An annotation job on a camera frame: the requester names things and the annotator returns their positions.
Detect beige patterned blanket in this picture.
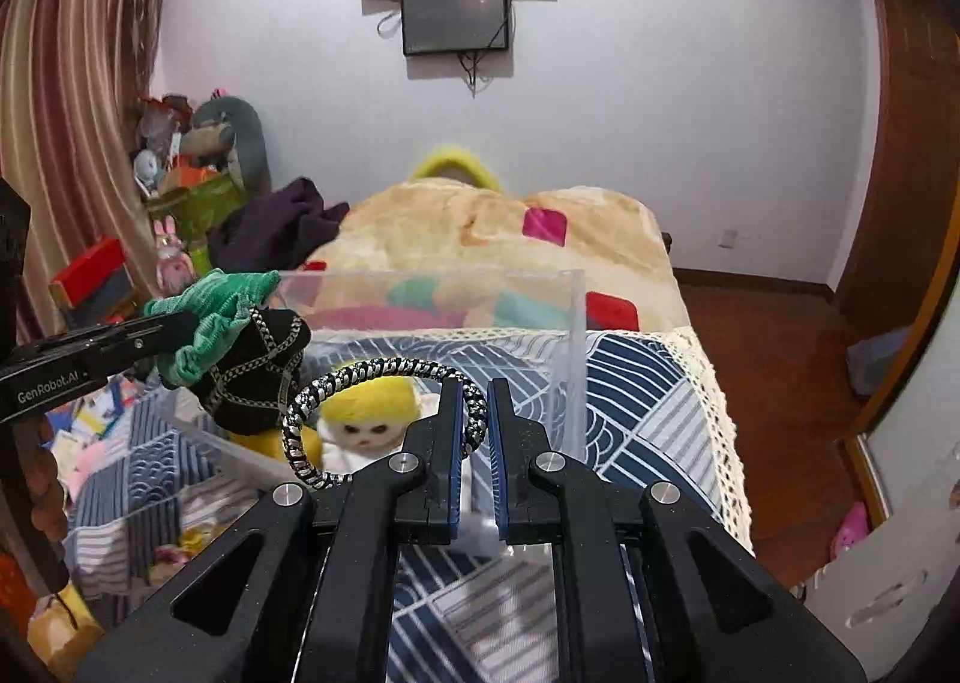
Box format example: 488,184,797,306
304,180,687,354

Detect scattered colourful papers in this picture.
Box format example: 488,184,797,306
43,374,160,500

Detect black and white braided ring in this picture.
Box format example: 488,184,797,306
279,359,488,491

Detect striped brown curtain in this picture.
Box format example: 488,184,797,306
0,0,164,348

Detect dark purple cloth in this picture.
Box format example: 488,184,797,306
208,176,351,273

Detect green toy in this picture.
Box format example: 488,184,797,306
146,171,242,265

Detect small black monitor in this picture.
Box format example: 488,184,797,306
400,0,512,58

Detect pink bunny doll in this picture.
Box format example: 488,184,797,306
152,216,197,295

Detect black monitor cable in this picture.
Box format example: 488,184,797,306
456,49,497,97

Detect blue patterned lace-edged bedcover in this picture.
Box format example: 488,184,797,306
60,326,755,683

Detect yellow fuzzy plush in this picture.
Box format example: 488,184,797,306
409,143,512,193

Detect green scrunchie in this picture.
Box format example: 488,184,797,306
142,269,282,388

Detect grey bag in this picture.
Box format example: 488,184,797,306
847,326,913,397

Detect white cabinet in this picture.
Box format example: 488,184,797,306
801,458,960,658

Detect brown wooden door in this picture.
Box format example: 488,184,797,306
831,0,960,343

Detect red box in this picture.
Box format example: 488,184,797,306
49,236,137,325

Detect black chain-print cloth pouch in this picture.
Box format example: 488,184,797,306
184,306,312,435

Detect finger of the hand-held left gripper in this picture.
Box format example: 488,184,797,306
96,310,200,375

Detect yellow plush toy white face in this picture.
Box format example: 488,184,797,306
244,379,421,483

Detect pile of small toys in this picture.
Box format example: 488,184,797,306
133,94,197,198

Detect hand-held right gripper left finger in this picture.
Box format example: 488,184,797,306
71,378,468,683

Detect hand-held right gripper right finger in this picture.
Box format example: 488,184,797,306
485,378,875,683

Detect clear plastic box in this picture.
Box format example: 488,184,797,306
154,266,587,558

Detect pink toy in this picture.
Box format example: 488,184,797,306
829,501,871,555

